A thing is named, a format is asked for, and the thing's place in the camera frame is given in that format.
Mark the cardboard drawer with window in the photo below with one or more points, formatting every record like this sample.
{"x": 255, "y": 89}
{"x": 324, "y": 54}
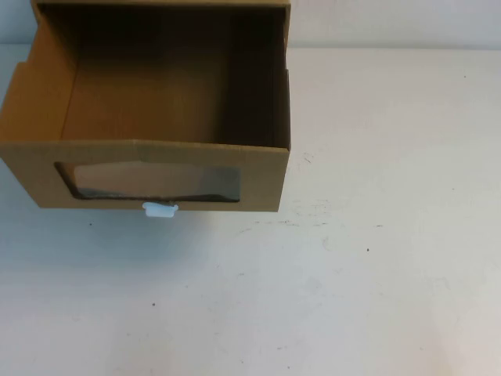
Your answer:
{"x": 35, "y": 168}

